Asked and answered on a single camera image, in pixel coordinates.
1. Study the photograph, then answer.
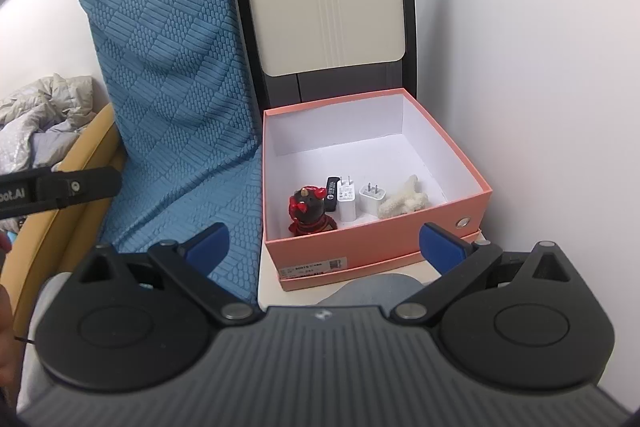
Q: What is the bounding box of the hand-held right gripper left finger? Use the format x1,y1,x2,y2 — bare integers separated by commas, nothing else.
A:
75,222,255,327

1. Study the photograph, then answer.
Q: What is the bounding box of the white tall charger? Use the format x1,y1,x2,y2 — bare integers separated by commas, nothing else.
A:
335,176,357,223

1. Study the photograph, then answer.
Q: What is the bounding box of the white cube charger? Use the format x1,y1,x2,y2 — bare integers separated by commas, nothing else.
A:
357,182,387,217

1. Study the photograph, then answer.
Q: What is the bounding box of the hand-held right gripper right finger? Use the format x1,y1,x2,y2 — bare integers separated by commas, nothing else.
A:
391,222,572,327

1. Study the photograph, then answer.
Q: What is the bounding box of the grey crumpled duvet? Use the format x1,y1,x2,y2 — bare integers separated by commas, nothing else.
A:
0,73,99,175

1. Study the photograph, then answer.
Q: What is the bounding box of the cream plush toy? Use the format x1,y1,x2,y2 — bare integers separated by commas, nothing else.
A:
377,174,431,221

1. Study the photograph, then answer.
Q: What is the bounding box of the small black device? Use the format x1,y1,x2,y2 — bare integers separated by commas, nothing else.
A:
324,176,342,213

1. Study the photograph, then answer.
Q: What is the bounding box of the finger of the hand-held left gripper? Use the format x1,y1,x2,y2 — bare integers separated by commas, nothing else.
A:
41,166,124,211

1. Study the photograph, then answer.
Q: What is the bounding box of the cream folding chair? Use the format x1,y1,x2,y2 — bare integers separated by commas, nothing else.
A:
227,0,418,110

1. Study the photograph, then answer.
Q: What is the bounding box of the pink cardboard box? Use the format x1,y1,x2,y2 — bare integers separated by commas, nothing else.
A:
262,88,494,271

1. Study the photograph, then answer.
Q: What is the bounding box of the red black figurine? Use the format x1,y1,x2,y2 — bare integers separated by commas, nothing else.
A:
287,187,340,236

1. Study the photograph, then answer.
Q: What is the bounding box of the blue textured cushion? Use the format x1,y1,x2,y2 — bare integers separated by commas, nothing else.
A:
76,0,265,304

